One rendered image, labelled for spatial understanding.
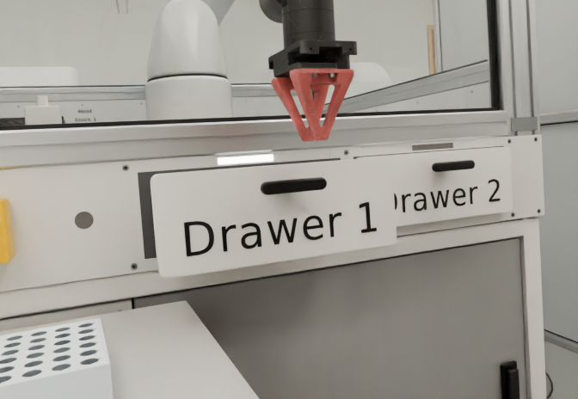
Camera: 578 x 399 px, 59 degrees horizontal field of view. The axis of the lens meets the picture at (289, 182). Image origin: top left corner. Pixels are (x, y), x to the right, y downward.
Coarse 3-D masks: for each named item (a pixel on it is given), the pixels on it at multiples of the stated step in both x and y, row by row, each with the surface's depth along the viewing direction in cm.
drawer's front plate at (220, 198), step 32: (352, 160) 61; (384, 160) 63; (160, 192) 53; (192, 192) 54; (224, 192) 55; (256, 192) 57; (320, 192) 60; (352, 192) 61; (384, 192) 63; (160, 224) 53; (224, 224) 55; (288, 224) 58; (352, 224) 61; (384, 224) 63; (160, 256) 53; (192, 256) 54; (224, 256) 56; (256, 256) 57; (288, 256) 58
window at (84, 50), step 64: (0, 0) 61; (64, 0) 64; (128, 0) 66; (192, 0) 69; (256, 0) 73; (384, 0) 80; (448, 0) 85; (0, 64) 61; (64, 64) 64; (128, 64) 67; (192, 64) 70; (256, 64) 73; (384, 64) 81; (448, 64) 85
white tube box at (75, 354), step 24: (0, 336) 44; (24, 336) 44; (48, 336) 44; (72, 336) 43; (96, 336) 43; (0, 360) 39; (24, 360) 38; (48, 360) 38; (72, 360) 38; (96, 360) 38; (0, 384) 34; (24, 384) 34; (48, 384) 35; (72, 384) 36; (96, 384) 36
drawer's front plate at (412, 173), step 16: (400, 160) 78; (416, 160) 79; (432, 160) 80; (448, 160) 81; (480, 160) 84; (496, 160) 85; (400, 176) 78; (416, 176) 79; (432, 176) 80; (448, 176) 82; (464, 176) 83; (480, 176) 84; (496, 176) 85; (400, 192) 78; (416, 192) 79; (480, 192) 84; (496, 192) 85; (512, 192) 86; (400, 208) 78; (432, 208) 80; (448, 208) 82; (464, 208) 83; (480, 208) 84; (496, 208) 85; (512, 208) 86; (400, 224) 78
